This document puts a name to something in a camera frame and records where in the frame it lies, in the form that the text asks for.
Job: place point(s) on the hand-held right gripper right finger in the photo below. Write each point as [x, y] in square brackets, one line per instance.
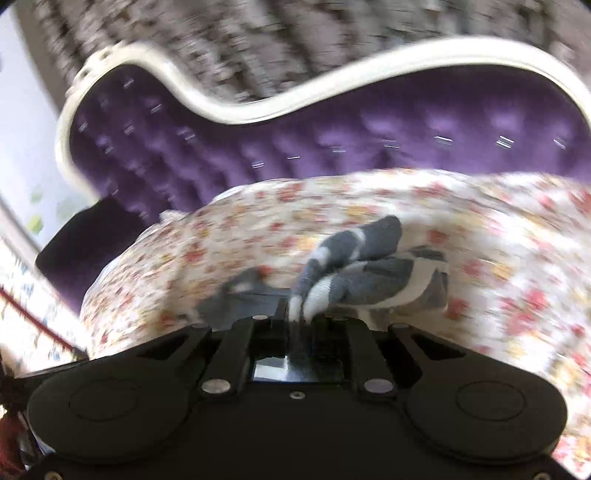
[361, 342]

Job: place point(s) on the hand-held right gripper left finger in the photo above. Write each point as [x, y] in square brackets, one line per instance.
[240, 342]

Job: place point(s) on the grey white striped sweater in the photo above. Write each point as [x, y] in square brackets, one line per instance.
[369, 277]

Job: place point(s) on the floral bed blanket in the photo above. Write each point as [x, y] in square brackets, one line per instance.
[508, 258]

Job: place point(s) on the purple tufted headboard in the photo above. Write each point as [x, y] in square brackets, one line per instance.
[323, 138]

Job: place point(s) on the brown patterned curtain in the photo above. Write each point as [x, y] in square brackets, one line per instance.
[286, 41]

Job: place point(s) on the colourful wall decal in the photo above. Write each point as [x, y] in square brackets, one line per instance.
[39, 203]

